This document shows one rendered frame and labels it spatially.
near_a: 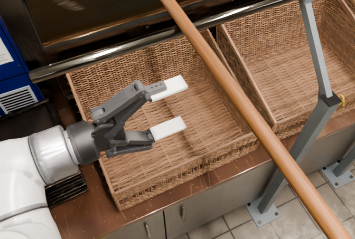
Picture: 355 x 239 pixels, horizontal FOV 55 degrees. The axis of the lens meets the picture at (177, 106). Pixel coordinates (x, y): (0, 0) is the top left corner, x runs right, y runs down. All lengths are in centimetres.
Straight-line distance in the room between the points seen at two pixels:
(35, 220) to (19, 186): 6
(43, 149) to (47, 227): 12
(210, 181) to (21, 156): 78
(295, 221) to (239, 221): 28
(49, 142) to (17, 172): 6
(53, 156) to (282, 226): 144
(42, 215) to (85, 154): 11
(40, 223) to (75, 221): 66
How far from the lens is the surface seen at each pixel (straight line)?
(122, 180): 124
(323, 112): 106
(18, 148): 59
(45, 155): 58
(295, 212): 190
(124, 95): 55
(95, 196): 124
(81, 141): 58
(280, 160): 60
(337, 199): 200
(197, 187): 122
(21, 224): 56
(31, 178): 59
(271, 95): 147
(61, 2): 114
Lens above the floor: 171
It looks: 55 degrees down
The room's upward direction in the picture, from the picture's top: straight up
